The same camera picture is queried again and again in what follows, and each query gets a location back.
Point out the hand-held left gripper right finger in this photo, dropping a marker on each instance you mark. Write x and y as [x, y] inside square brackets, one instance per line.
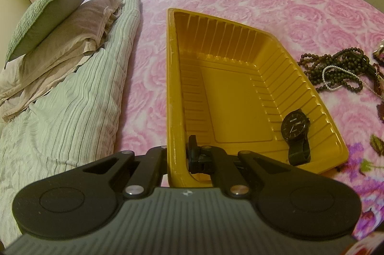
[192, 153]

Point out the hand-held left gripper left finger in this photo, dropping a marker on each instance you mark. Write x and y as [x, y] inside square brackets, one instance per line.
[152, 163]

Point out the yellow plastic tray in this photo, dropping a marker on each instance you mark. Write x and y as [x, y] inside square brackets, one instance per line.
[234, 111]

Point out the black round wristwatch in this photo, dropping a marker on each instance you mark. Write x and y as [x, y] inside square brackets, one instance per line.
[295, 124]

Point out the striped quilt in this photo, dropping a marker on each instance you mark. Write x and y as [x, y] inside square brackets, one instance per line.
[75, 123]

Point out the beige pillow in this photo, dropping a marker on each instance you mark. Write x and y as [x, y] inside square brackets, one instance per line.
[69, 36]

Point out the green pillow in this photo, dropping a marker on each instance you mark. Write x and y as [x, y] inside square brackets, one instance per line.
[45, 13]

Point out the small patterned object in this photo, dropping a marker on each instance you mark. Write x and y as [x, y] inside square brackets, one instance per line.
[380, 51]

